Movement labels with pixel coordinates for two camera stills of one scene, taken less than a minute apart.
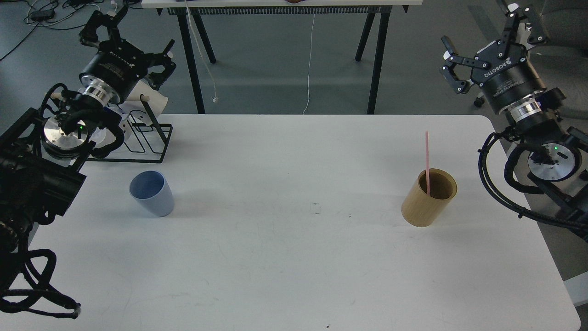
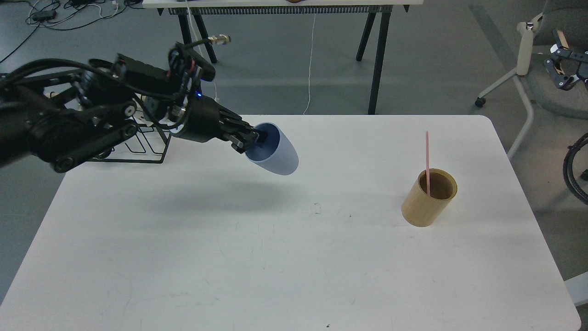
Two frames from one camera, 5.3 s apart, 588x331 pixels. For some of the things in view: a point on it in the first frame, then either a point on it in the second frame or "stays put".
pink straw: (427, 144) stays put
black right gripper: (506, 80) → (564, 82)
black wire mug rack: (146, 141) stays put
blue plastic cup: (151, 189) → (277, 154)
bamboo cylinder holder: (419, 209) stays put
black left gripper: (111, 74) → (204, 120)
